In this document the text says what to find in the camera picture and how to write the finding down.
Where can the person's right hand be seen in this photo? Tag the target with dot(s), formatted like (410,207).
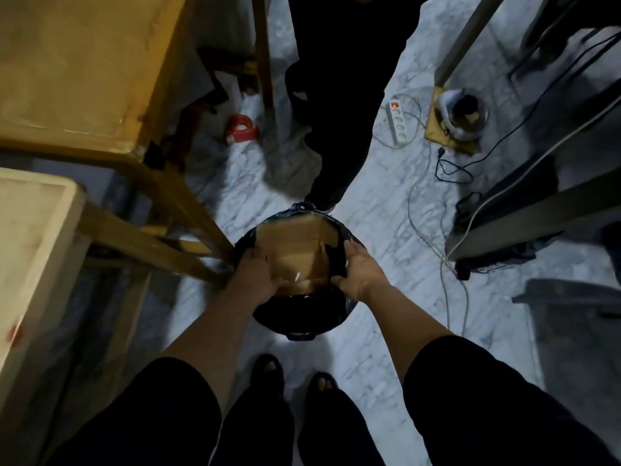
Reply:
(361,274)

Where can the person's left hand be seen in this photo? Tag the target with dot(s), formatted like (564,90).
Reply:
(254,279)

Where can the brown taped cardboard box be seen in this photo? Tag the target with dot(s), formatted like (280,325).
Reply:
(296,247)

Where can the person's right forearm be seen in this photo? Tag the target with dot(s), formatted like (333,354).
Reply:
(407,325)

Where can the person's left forearm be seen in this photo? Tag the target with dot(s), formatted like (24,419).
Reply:
(218,344)

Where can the person's left black sandal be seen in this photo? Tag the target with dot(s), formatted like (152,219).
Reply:
(267,371)

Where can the person's black sandal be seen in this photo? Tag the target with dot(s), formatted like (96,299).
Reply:
(267,371)
(321,383)

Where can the person's right black sandal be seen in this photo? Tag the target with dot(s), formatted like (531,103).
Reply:
(321,383)

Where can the person's left leg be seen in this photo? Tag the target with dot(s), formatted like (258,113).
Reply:
(257,431)

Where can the person's leg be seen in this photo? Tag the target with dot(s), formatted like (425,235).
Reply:
(335,436)
(257,431)

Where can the person's right leg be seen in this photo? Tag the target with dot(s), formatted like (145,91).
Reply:
(335,436)

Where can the person's black left sleeve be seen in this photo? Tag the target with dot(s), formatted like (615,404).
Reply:
(145,417)

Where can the person's black sleeve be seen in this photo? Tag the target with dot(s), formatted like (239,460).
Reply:
(145,417)
(490,407)

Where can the person's black right sleeve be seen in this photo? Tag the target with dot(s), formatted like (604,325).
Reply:
(490,407)

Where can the glossy black bin liner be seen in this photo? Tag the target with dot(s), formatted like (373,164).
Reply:
(301,315)

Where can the white power strip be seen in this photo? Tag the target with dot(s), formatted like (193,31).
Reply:
(399,121)

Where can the yellow flat board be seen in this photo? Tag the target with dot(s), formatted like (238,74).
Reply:
(439,135)

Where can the grey metal bench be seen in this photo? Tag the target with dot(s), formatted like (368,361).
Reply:
(533,218)

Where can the white lined bowl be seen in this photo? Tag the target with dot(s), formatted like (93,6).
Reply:
(461,113)

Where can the grey boxy object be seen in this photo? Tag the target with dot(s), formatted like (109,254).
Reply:
(577,334)

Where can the dark wooden side table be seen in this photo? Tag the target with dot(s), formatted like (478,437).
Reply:
(82,67)

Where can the grey metal post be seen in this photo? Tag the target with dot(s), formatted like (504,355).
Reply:
(468,33)

